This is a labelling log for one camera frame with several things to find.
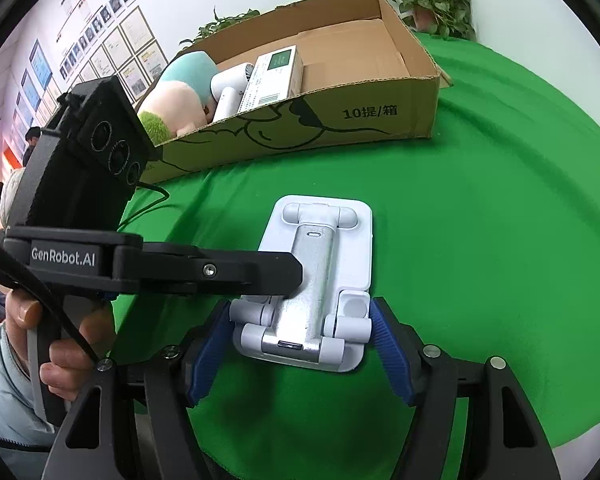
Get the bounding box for framed certificates on wall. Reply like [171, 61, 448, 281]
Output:
[70, 6, 168, 105]

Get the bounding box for person's left hand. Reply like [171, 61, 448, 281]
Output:
[5, 289, 116, 401]

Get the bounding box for light blue sleeve forearm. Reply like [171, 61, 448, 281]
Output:
[0, 323, 57, 479]

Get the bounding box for person in background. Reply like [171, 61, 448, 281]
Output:
[22, 127, 41, 167]

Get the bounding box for white folding phone stand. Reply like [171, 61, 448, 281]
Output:
[230, 195, 373, 373]

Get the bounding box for large open cardboard tray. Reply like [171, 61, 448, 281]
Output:
[143, 0, 453, 183]

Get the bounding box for right potted green plant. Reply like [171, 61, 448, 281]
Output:
[388, 0, 477, 41]

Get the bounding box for blue wall poster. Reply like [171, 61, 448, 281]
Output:
[12, 40, 56, 136]

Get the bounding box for white hair dryer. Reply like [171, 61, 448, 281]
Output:
[211, 63, 254, 122]

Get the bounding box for row of portrait photos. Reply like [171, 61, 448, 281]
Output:
[54, 0, 182, 76]

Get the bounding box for left potted green plant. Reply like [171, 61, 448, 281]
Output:
[178, 9, 260, 47]

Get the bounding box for potted green plant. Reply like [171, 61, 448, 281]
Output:
[178, 9, 260, 47]
[388, 0, 477, 41]

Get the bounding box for white green medicine box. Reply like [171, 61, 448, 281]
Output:
[238, 46, 303, 114]

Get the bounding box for black cable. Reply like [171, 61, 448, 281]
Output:
[0, 181, 171, 366]

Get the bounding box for plush doll green hair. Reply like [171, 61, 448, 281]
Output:
[137, 51, 219, 145]

